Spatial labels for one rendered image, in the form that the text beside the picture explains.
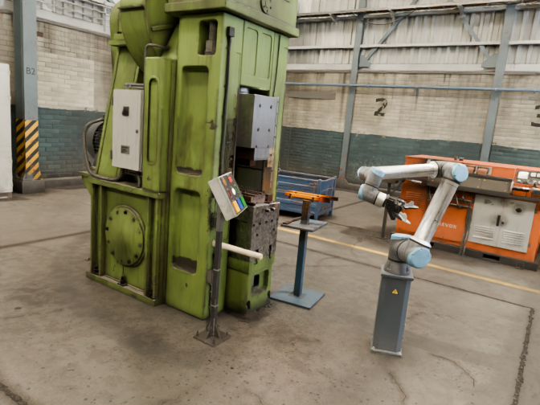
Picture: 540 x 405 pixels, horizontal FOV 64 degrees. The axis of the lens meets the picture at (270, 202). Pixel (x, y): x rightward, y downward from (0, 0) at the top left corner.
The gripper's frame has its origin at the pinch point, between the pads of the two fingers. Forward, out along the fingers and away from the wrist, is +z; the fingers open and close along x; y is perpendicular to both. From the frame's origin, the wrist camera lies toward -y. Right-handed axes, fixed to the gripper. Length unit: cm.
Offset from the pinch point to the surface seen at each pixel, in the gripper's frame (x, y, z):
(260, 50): 76, 27, -159
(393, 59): 770, -333, -215
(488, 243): 255, -259, 89
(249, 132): 21, -8, -134
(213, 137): -3, -2, -149
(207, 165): -15, -19, -148
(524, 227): 272, -224, 117
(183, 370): -131, -72, -86
